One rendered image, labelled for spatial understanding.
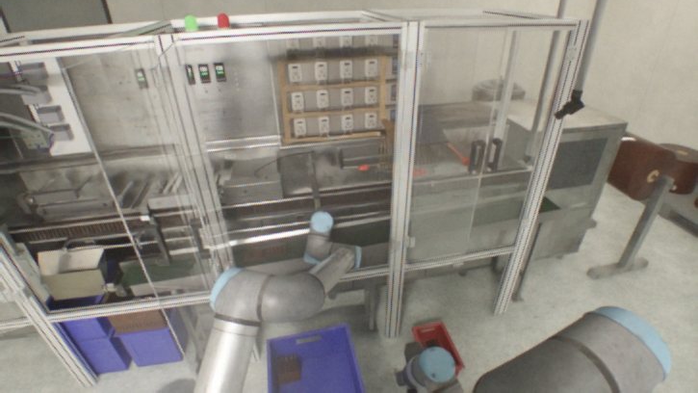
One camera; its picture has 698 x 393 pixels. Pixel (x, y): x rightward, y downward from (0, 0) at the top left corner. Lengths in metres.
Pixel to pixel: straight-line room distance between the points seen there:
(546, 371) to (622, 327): 0.13
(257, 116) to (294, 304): 1.25
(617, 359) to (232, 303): 0.74
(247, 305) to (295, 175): 1.20
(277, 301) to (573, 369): 0.60
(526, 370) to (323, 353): 1.52
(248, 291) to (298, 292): 0.12
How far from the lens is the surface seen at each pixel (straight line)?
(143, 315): 2.15
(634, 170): 2.83
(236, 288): 0.91
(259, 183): 1.65
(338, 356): 1.98
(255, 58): 1.84
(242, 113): 1.92
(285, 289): 0.87
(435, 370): 1.05
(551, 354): 0.53
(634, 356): 0.58
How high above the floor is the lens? 1.89
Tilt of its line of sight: 29 degrees down
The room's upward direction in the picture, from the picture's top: 1 degrees counter-clockwise
